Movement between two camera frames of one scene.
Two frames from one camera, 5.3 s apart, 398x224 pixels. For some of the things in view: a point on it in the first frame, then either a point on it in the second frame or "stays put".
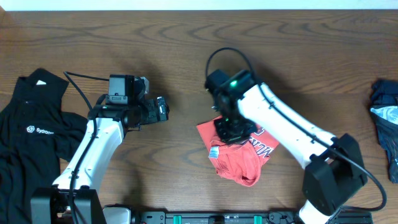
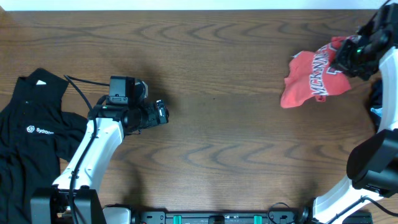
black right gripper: [229, 138] → [342, 59]
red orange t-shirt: [239, 162] → [308, 76]
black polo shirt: [35, 135] stays put
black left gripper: [152, 116] stays put
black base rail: [218, 217] stays put
